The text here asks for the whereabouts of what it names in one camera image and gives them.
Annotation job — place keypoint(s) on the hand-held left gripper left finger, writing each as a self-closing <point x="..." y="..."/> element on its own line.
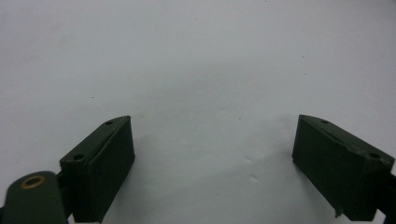
<point x="99" y="168"/>

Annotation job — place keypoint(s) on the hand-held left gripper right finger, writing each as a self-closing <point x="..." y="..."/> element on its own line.
<point x="339" y="165"/>

